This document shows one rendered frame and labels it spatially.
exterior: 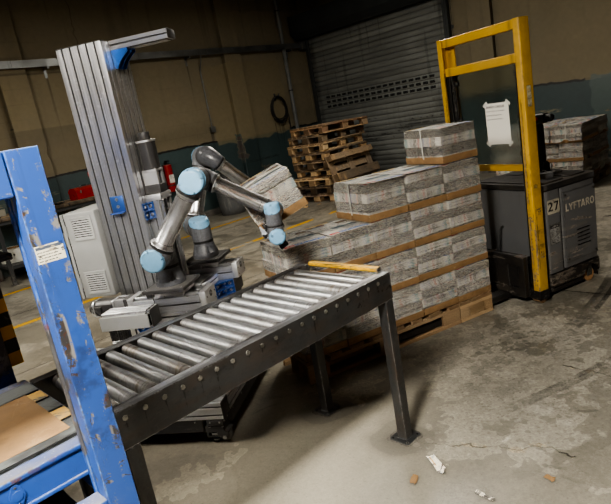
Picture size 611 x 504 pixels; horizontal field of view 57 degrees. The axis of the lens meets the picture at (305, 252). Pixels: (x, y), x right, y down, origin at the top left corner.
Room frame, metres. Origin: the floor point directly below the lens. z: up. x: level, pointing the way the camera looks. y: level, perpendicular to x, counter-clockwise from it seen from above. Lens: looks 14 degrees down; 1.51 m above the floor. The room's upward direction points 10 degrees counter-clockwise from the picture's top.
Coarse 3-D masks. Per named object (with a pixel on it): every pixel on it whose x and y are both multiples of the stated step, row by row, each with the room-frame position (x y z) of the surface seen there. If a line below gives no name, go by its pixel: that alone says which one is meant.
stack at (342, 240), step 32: (320, 224) 3.47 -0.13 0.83; (352, 224) 3.29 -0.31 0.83; (384, 224) 3.26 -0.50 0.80; (416, 224) 3.36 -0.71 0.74; (448, 224) 3.46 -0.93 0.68; (288, 256) 2.98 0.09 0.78; (320, 256) 3.06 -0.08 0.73; (352, 256) 3.15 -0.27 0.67; (416, 256) 3.34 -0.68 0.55; (448, 256) 3.45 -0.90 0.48; (416, 288) 3.33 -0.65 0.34; (448, 288) 3.43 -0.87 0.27; (416, 320) 3.31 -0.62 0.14; (448, 320) 3.42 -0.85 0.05; (352, 352) 3.11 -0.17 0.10; (384, 352) 3.20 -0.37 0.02
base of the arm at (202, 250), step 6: (210, 240) 3.18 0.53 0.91; (198, 246) 3.16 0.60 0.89; (204, 246) 3.15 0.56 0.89; (210, 246) 3.17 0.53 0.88; (216, 246) 3.22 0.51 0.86; (198, 252) 3.15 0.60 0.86; (204, 252) 3.14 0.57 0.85; (210, 252) 3.16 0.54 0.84; (216, 252) 3.18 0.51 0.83; (198, 258) 3.15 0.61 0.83; (204, 258) 3.14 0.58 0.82
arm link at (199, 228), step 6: (198, 216) 3.25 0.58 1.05; (204, 216) 3.23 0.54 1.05; (192, 222) 3.17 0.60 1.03; (198, 222) 3.16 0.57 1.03; (204, 222) 3.17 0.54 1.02; (192, 228) 3.17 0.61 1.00; (198, 228) 3.15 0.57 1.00; (204, 228) 3.16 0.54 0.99; (210, 228) 3.21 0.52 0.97; (192, 234) 3.18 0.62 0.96; (198, 234) 3.15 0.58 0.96; (204, 234) 3.16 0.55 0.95; (210, 234) 3.19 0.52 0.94; (198, 240) 3.16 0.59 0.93; (204, 240) 3.16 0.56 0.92
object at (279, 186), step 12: (264, 180) 2.85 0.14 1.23; (276, 180) 2.86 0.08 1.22; (288, 180) 2.87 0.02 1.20; (264, 192) 2.85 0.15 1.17; (276, 192) 2.86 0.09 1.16; (288, 192) 2.87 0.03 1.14; (300, 192) 2.88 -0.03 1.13; (288, 204) 2.86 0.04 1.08; (252, 216) 2.84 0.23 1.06; (264, 216) 2.84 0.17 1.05; (288, 216) 2.87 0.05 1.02
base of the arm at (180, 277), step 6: (174, 264) 2.69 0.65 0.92; (162, 270) 2.67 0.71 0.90; (168, 270) 2.67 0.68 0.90; (174, 270) 2.69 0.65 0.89; (180, 270) 2.72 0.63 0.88; (156, 276) 2.71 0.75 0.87; (162, 276) 2.67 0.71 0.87; (168, 276) 2.67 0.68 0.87; (174, 276) 2.68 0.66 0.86; (180, 276) 2.69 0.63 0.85; (156, 282) 2.69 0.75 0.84; (162, 282) 2.66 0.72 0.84; (168, 282) 2.66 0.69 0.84; (174, 282) 2.66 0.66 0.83; (180, 282) 2.68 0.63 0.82
